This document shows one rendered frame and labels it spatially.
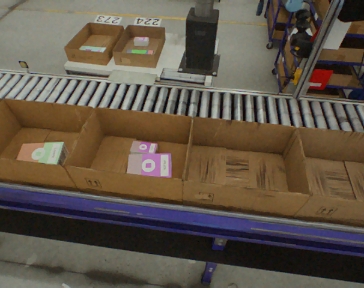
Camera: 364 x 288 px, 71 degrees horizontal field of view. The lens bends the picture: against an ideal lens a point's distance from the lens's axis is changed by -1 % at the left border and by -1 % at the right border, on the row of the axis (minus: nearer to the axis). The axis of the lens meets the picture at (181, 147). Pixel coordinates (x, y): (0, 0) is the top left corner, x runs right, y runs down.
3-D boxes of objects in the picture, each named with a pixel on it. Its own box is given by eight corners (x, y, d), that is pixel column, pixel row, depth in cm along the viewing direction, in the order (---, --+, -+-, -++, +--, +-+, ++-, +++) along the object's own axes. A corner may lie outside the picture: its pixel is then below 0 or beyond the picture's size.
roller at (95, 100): (109, 86, 165) (107, 80, 161) (78, 147, 132) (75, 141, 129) (102, 86, 166) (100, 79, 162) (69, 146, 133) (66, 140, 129)
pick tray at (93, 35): (126, 38, 195) (124, 25, 187) (106, 66, 171) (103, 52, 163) (91, 34, 199) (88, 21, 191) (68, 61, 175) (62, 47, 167)
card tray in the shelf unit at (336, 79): (299, 54, 221) (303, 44, 213) (335, 58, 218) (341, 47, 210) (305, 82, 195) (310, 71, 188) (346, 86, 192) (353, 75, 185)
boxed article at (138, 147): (134, 147, 109) (133, 140, 105) (158, 150, 108) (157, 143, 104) (131, 157, 105) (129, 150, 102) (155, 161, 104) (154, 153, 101)
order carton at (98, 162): (191, 144, 111) (193, 115, 98) (182, 206, 92) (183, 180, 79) (104, 135, 114) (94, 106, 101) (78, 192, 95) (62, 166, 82)
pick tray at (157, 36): (166, 39, 194) (165, 27, 186) (155, 68, 169) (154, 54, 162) (130, 37, 196) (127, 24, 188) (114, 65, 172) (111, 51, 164)
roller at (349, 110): (352, 100, 149) (342, 102, 151) (385, 174, 116) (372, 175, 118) (351, 107, 152) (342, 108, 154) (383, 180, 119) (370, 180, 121)
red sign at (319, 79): (323, 89, 150) (333, 70, 141) (323, 90, 150) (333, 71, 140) (295, 86, 152) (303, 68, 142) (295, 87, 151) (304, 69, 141)
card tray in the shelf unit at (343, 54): (306, 32, 205) (311, 20, 197) (345, 35, 203) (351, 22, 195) (318, 59, 179) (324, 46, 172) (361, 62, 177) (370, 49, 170)
